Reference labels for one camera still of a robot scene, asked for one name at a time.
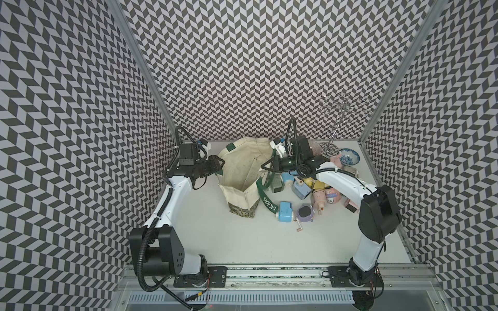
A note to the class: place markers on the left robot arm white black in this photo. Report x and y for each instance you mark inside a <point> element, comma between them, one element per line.
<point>156,249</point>

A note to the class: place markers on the white grey pencil sharpener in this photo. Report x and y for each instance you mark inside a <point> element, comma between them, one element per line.
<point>351,170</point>

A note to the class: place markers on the small pink sharpener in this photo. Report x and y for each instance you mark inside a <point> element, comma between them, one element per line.
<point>351,206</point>

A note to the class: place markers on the pink ribbed bowl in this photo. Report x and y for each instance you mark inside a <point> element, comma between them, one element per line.
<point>316,148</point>

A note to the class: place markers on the pink block pencil sharpener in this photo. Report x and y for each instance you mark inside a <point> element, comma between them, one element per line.
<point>336,160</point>

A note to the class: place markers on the silver jewelry tree stand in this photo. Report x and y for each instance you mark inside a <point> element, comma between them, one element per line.
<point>346,112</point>

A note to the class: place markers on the pale blue block sharpener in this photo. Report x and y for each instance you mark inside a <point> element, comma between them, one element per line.
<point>301,189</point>

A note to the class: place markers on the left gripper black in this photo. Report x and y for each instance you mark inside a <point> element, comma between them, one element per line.
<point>215,164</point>

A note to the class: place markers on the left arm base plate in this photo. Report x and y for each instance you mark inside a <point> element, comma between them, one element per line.
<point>210,276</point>

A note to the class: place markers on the small yellow black sharpener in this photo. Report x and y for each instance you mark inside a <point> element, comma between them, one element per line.
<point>318,185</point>

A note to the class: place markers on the blue white patterned bowl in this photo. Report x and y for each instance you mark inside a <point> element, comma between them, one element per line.
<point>349,157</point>

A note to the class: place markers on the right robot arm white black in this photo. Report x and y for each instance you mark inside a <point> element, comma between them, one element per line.
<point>379,212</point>

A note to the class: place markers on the purple small pencil sharpener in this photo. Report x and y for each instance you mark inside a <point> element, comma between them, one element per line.
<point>304,214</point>

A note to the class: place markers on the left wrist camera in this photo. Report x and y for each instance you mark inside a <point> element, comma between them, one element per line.
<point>204,145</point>

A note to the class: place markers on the blue round pencil sharpener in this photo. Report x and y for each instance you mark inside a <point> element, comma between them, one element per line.
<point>287,178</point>

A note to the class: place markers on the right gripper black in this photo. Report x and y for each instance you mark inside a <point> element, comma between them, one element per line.
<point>277,164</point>

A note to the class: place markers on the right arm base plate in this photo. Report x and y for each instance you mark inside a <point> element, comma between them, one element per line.
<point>343,276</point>

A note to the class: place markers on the cream canvas tote bag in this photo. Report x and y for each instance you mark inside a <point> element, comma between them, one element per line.
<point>241,170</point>

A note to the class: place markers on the pink jar shaped sharpener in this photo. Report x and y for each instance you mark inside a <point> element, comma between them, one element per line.
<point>319,200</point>

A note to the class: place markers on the aluminium mounting rail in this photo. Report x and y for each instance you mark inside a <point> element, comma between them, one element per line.
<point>315,277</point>

